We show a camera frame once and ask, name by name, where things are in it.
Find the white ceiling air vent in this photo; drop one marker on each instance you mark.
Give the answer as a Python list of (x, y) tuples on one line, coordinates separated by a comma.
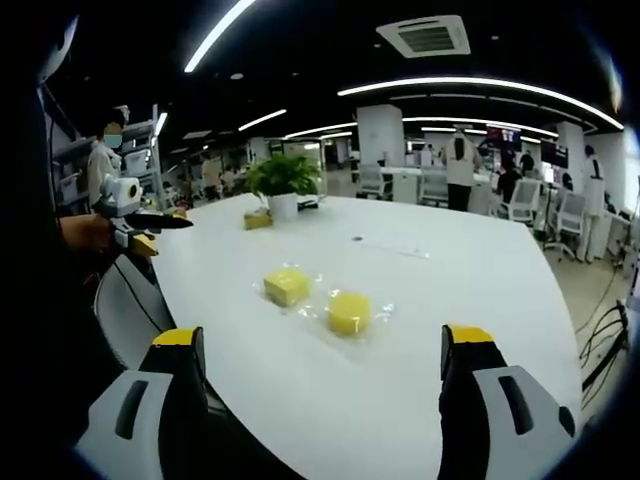
[(424, 36)]

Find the white storage shelf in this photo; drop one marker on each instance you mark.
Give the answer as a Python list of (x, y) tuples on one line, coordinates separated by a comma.
[(140, 160)]

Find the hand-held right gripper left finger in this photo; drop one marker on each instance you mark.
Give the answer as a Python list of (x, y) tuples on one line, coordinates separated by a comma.
[(150, 400)]

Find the black flat object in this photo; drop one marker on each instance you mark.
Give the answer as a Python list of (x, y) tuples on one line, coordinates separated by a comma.
[(312, 202)]

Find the small yellow silicone block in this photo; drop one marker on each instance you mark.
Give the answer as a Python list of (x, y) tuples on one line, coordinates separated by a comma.
[(257, 220)]

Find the wall screen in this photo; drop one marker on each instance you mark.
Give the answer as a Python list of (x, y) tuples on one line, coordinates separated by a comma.
[(504, 136), (554, 154)]

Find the green potted plant white pot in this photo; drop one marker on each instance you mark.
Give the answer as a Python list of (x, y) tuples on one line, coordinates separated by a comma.
[(285, 180)]

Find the long ceiling light strip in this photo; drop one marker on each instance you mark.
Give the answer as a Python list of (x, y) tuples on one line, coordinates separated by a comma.
[(220, 32), (480, 86)]

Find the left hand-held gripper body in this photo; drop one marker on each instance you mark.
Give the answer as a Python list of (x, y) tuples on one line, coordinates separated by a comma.
[(120, 192)]

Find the white office chair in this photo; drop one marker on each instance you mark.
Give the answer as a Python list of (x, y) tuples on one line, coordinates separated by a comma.
[(371, 181), (567, 222), (525, 202)]

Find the grey office chair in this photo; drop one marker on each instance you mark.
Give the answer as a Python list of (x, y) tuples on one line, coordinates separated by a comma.
[(130, 310)]

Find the person's left hand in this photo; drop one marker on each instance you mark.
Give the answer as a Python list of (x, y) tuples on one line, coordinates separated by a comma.
[(85, 232)]

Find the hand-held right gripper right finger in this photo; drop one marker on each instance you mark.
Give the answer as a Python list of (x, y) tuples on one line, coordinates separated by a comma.
[(505, 415)]

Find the white square pillar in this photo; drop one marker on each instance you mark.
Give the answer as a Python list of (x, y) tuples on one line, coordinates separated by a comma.
[(380, 135)]

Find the square yellow silicone block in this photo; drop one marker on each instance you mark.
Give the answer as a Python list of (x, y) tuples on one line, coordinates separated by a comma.
[(286, 286)]

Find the square yellow wrapped cake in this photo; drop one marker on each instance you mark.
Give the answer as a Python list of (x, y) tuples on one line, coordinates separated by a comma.
[(312, 282)]

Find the round yellow silicone block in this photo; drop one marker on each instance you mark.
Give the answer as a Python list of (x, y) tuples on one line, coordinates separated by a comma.
[(350, 312)]

